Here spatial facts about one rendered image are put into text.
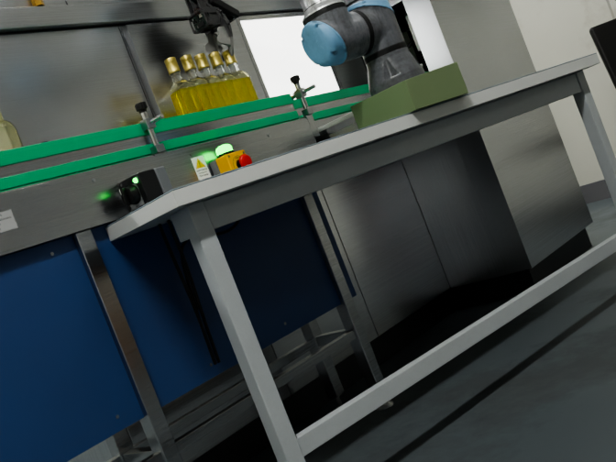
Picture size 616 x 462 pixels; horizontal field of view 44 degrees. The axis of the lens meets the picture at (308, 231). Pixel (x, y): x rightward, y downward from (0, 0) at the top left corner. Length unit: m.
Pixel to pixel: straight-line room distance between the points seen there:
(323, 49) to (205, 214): 0.59
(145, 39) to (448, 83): 0.93
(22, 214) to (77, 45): 0.76
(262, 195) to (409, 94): 0.48
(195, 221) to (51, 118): 0.74
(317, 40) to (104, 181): 0.61
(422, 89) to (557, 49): 3.22
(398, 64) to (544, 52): 3.21
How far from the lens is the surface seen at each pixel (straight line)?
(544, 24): 5.12
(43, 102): 2.15
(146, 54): 2.37
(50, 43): 2.25
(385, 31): 2.00
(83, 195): 1.74
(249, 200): 1.59
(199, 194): 1.48
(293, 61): 2.83
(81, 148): 1.80
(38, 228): 1.67
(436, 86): 1.96
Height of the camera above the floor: 0.62
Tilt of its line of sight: 2 degrees down
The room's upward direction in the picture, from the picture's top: 21 degrees counter-clockwise
